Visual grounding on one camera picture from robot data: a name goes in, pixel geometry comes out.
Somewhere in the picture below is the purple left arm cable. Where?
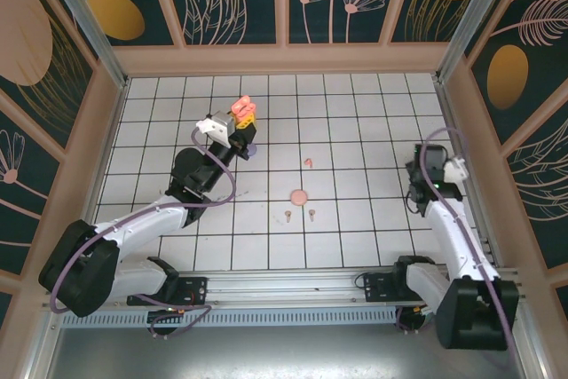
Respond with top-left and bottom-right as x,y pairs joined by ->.
51,127 -> 237,341

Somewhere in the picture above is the slotted grey cable duct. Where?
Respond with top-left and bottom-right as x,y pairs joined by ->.
59,309 -> 400,328

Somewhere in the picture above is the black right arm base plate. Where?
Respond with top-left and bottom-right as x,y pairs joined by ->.
363,272 -> 446,305

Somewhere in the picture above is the aluminium corner post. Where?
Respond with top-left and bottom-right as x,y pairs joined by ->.
35,0 -> 130,90
435,0 -> 514,83

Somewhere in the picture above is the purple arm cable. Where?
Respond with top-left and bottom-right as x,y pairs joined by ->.
51,127 -> 237,341
397,126 -> 518,367

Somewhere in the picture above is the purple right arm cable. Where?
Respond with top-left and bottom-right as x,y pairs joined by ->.
397,126 -> 518,367

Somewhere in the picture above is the aluminium side rail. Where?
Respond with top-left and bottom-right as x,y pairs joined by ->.
432,75 -> 505,273
70,79 -> 130,273

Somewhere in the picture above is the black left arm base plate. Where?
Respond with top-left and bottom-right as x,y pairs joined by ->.
127,275 -> 209,307

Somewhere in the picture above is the aluminium mounting rail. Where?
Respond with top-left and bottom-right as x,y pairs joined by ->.
42,266 -> 527,311

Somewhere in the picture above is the thin black right gripper wire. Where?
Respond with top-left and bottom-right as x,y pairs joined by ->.
403,191 -> 423,217

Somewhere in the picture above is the coral square charging case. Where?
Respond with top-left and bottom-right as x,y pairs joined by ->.
231,94 -> 258,117

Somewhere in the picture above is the grey metal sheet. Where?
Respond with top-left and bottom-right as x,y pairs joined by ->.
42,325 -> 529,379

